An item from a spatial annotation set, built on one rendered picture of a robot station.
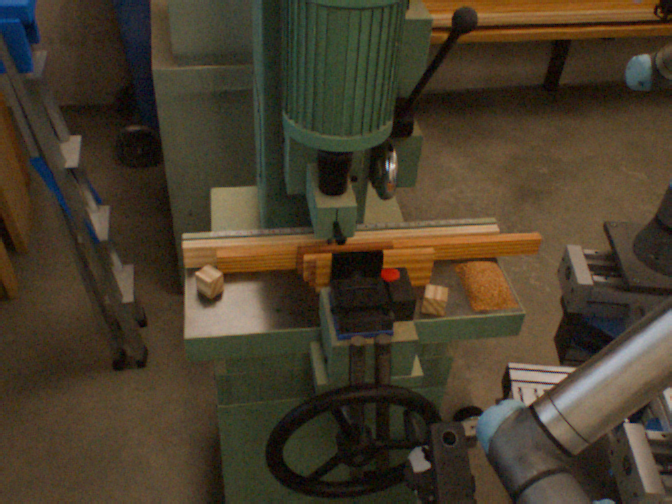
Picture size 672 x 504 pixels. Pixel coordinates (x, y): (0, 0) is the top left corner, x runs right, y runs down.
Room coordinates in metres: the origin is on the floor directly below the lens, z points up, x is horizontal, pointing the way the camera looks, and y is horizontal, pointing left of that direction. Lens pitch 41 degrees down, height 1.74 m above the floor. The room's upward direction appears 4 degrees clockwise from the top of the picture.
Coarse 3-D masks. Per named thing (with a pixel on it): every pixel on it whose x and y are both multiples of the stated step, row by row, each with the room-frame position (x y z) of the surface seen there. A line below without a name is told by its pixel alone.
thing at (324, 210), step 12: (312, 168) 1.02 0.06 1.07; (312, 180) 0.99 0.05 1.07; (348, 180) 1.00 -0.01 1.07; (312, 192) 0.96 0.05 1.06; (348, 192) 0.96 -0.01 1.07; (312, 204) 0.95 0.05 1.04; (324, 204) 0.92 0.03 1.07; (336, 204) 0.92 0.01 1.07; (348, 204) 0.92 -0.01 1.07; (312, 216) 0.95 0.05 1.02; (324, 216) 0.91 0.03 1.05; (336, 216) 0.91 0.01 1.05; (348, 216) 0.92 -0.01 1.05; (324, 228) 0.91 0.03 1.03; (348, 228) 0.92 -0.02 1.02
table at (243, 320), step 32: (192, 288) 0.87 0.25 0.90; (224, 288) 0.87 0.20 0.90; (256, 288) 0.88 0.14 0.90; (288, 288) 0.89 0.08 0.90; (416, 288) 0.91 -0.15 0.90; (448, 288) 0.92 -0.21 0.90; (512, 288) 0.93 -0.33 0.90; (192, 320) 0.79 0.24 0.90; (224, 320) 0.80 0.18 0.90; (256, 320) 0.80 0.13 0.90; (288, 320) 0.81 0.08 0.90; (320, 320) 0.81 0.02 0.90; (416, 320) 0.83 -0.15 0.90; (448, 320) 0.84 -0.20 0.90; (480, 320) 0.85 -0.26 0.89; (512, 320) 0.87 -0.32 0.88; (192, 352) 0.75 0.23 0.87; (224, 352) 0.76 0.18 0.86; (256, 352) 0.77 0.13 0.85; (288, 352) 0.78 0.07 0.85; (320, 352) 0.77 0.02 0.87; (320, 384) 0.70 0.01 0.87; (416, 384) 0.73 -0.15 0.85
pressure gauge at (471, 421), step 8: (464, 408) 0.81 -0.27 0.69; (472, 408) 0.81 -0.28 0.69; (480, 408) 0.82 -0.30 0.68; (456, 416) 0.81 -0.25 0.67; (464, 416) 0.80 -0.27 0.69; (472, 416) 0.80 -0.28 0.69; (480, 416) 0.80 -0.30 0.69; (464, 424) 0.79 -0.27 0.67; (472, 424) 0.79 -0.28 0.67; (472, 432) 0.80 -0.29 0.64
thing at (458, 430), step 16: (432, 432) 0.52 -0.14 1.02; (448, 432) 0.52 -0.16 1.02; (464, 432) 0.52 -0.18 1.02; (432, 448) 0.50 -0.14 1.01; (448, 448) 0.50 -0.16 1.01; (464, 448) 0.50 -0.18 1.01; (432, 464) 0.49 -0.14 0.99; (448, 464) 0.48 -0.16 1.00; (464, 464) 0.49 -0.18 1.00; (432, 480) 0.48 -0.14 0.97; (448, 480) 0.47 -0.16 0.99; (464, 480) 0.47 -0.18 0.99; (448, 496) 0.45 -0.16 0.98; (464, 496) 0.45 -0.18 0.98
